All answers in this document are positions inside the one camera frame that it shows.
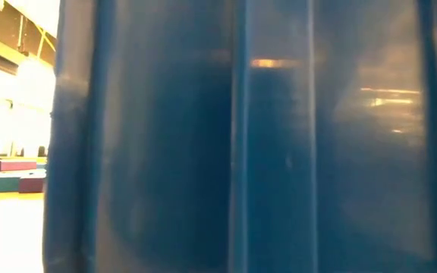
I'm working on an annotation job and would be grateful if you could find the cyan wooden block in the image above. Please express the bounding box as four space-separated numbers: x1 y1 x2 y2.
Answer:
0 173 23 193

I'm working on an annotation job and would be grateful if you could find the pink wooden block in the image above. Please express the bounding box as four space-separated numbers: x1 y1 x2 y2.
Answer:
0 158 38 174

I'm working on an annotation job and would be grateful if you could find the large blue plastic bin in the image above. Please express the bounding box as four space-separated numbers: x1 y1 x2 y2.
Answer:
42 0 437 273

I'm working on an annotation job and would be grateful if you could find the purple wooden block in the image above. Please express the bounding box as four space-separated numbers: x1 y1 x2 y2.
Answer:
17 174 46 194

